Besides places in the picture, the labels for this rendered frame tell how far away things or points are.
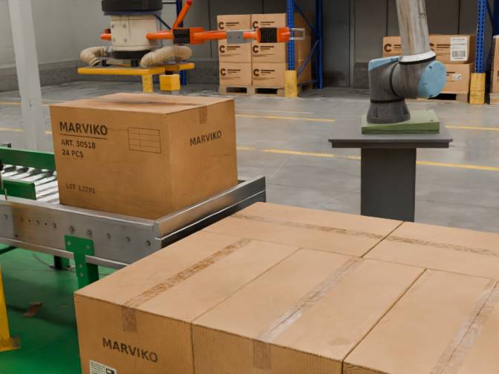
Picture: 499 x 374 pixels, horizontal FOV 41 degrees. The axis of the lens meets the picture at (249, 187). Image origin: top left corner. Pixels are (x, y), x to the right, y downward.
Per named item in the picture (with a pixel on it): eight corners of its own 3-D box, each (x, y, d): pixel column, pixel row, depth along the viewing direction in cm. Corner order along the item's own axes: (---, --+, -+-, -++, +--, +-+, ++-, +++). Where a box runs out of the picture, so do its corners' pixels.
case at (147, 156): (59, 204, 271) (48, 105, 261) (128, 182, 303) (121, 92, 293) (174, 225, 239) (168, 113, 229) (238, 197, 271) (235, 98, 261)
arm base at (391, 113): (363, 118, 307) (362, 96, 305) (405, 114, 306) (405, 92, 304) (370, 125, 289) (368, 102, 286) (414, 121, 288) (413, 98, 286)
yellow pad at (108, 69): (77, 73, 256) (76, 60, 255) (95, 71, 264) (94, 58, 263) (148, 75, 239) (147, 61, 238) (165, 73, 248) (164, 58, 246)
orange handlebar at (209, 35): (77, 41, 268) (76, 33, 267) (127, 38, 293) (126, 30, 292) (285, 40, 222) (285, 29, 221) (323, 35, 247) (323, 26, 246)
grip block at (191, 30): (171, 44, 243) (170, 27, 241) (187, 43, 251) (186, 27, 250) (190, 44, 239) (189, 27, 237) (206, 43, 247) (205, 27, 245)
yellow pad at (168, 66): (111, 69, 272) (110, 56, 271) (127, 67, 280) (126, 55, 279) (180, 70, 255) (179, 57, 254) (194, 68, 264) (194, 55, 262)
